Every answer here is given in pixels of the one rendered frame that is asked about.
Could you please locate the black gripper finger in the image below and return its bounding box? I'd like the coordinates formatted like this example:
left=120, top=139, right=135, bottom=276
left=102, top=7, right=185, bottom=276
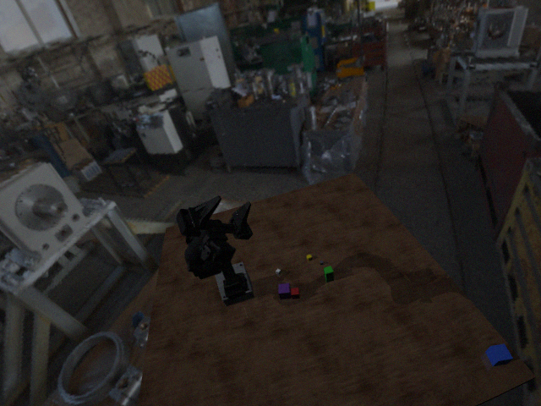
left=188, top=195, right=221, bottom=230
left=232, top=201, right=251, bottom=233

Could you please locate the purple block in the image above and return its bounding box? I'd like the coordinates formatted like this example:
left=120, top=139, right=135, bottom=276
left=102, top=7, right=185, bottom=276
left=278, top=283, right=292, bottom=299

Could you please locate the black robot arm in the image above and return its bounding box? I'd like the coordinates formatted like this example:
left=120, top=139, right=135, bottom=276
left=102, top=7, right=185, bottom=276
left=184, top=234, right=248, bottom=299

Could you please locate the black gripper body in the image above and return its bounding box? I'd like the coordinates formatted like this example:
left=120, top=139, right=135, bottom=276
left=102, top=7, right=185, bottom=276
left=176, top=209, right=253, bottom=253

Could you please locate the blue block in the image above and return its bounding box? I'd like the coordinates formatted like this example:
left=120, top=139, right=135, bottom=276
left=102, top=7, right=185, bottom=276
left=485, top=343, right=513, bottom=366

